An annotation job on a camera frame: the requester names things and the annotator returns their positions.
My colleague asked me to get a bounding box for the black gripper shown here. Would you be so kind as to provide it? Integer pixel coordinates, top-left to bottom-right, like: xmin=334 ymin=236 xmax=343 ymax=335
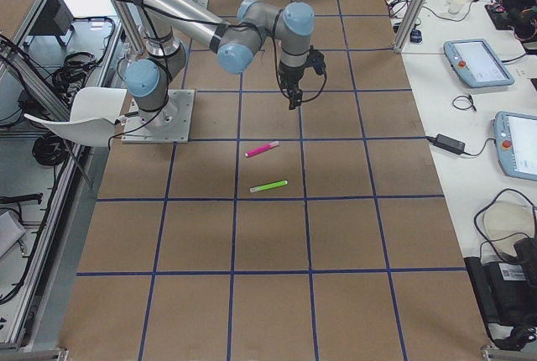
xmin=278 ymin=62 xmax=303 ymax=110

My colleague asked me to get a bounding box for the pink marker pen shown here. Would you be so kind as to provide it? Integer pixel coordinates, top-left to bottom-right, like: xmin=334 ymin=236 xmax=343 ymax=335
xmin=244 ymin=141 xmax=279 ymax=158

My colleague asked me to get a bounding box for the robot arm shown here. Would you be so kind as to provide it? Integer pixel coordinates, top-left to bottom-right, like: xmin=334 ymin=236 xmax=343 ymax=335
xmin=116 ymin=0 xmax=326 ymax=110

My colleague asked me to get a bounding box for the green marker pen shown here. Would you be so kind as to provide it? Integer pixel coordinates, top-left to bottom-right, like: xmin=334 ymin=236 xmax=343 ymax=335
xmin=249 ymin=180 xmax=288 ymax=193

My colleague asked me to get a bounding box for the black power adapter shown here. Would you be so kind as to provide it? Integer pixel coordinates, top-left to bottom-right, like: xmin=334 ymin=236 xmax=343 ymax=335
xmin=409 ymin=29 xmax=423 ymax=44

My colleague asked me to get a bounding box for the aluminium frame post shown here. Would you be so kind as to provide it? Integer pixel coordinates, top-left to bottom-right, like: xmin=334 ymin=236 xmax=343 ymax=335
xmin=394 ymin=0 xmax=425 ymax=53

